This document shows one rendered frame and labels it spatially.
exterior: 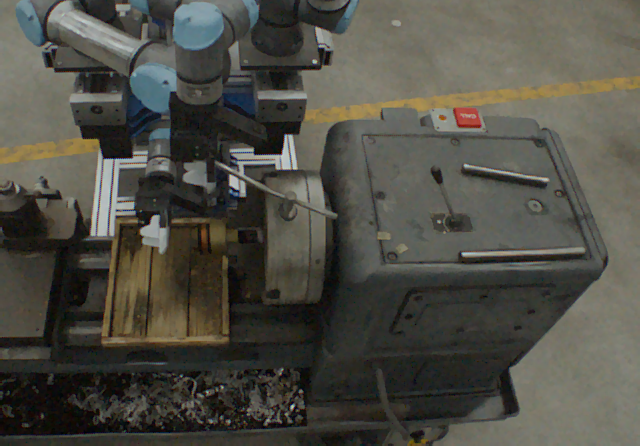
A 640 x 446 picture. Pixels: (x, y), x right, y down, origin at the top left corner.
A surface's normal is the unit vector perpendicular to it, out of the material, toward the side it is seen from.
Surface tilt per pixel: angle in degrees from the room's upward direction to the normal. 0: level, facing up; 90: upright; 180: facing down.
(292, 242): 37
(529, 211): 0
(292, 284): 76
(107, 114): 90
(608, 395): 0
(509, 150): 0
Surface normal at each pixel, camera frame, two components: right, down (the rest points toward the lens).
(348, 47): 0.12, -0.60
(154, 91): -0.45, 0.67
